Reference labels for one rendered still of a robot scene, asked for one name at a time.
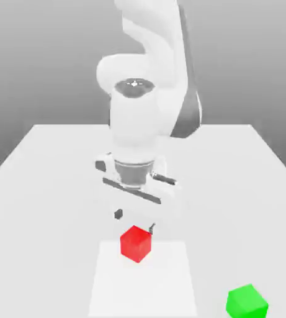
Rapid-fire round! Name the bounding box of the small green cube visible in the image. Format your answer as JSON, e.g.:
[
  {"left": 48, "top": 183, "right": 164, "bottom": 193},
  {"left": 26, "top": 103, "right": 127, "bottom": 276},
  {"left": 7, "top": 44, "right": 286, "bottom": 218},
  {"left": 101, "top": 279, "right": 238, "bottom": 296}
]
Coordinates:
[{"left": 225, "top": 283, "right": 269, "bottom": 318}]

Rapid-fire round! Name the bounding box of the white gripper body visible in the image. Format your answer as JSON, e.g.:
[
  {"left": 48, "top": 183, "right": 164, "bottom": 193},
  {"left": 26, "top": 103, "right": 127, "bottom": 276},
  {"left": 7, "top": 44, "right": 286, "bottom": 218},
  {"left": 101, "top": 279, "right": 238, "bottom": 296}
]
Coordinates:
[{"left": 101, "top": 175, "right": 184, "bottom": 225}]

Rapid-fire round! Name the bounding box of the small red cube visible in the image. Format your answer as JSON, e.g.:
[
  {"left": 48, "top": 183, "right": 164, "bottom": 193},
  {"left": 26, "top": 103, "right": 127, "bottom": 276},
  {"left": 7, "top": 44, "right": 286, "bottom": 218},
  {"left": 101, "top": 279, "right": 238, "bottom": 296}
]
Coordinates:
[{"left": 119, "top": 224, "right": 153, "bottom": 264}]

